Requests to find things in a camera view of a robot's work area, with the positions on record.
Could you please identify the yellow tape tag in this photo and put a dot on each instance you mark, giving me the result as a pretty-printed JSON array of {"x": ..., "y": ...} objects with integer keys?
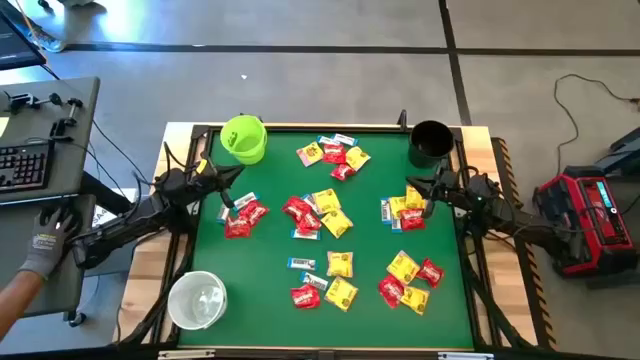
[{"x": 201, "y": 167}]

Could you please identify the black plastic bucket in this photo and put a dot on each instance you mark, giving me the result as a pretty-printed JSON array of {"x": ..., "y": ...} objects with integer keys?
[{"x": 430, "y": 140}]

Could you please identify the white printed box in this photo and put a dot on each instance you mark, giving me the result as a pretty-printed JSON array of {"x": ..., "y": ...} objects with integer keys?
[{"x": 103, "y": 216}]

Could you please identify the lime green plastic bucket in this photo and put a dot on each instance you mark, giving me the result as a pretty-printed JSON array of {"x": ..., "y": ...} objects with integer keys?
[{"x": 250, "y": 145}]

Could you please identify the yellow black hazard strip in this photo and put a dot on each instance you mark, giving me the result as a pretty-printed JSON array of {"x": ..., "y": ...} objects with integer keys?
[{"x": 540, "y": 300}]

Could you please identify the grey keyboard desk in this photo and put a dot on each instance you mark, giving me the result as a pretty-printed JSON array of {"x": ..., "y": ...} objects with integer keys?
[{"x": 75, "y": 150}]

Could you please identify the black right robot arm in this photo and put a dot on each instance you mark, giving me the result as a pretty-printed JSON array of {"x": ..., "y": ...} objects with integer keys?
[{"x": 525, "y": 222}]

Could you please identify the silver aluminium bracket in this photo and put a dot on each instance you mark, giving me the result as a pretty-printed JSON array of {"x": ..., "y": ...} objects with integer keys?
[
  {"x": 465, "y": 356},
  {"x": 185, "y": 354}
]

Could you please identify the clear plastic bowl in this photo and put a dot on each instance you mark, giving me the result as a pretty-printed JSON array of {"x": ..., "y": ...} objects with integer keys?
[{"x": 197, "y": 302}]

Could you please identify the black backlit keyboard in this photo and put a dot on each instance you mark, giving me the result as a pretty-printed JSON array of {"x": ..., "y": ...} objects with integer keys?
[{"x": 25, "y": 167}]

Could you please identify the small black clamp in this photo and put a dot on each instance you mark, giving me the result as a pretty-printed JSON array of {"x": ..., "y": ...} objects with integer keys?
[{"x": 402, "y": 119}]

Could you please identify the person's forearm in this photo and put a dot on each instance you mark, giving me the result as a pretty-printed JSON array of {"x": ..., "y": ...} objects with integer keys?
[{"x": 17, "y": 300}]

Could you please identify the white blue Hershey's bar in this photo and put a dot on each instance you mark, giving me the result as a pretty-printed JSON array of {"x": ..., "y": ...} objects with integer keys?
[
  {"x": 301, "y": 264},
  {"x": 346, "y": 139},
  {"x": 307, "y": 200},
  {"x": 305, "y": 234},
  {"x": 314, "y": 281},
  {"x": 396, "y": 227},
  {"x": 326, "y": 140},
  {"x": 385, "y": 211},
  {"x": 223, "y": 214},
  {"x": 245, "y": 201}
]

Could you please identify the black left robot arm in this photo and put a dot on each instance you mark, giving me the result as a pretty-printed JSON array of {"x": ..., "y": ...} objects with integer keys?
[{"x": 130, "y": 217}]

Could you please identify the person's hand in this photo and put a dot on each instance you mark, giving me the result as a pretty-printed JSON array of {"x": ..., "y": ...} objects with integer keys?
[{"x": 47, "y": 242}]

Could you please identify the black desk clamp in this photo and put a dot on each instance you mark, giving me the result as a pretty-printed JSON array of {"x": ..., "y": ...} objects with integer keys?
[
  {"x": 20, "y": 101},
  {"x": 60, "y": 129}
]

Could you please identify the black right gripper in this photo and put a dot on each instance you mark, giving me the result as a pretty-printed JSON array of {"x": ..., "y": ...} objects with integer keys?
[{"x": 455, "y": 190}]

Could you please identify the red black power station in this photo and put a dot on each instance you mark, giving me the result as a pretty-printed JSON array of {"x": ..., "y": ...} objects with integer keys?
[{"x": 590, "y": 220}]

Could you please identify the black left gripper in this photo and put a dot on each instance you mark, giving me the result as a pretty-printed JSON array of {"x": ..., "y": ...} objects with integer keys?
[{"x": 205, "y": 182}]

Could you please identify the black computer monitor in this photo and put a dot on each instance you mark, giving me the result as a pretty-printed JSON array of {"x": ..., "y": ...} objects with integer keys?
[{"x": 15, "y": 47}]

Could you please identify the dark equipment case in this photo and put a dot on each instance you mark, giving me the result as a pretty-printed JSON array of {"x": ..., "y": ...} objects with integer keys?
[{"x": 625, "y": 157}]

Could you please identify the grey mouse desk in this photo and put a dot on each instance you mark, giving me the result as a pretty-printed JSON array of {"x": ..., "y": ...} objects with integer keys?
[{"x": 65, "y": 290}]

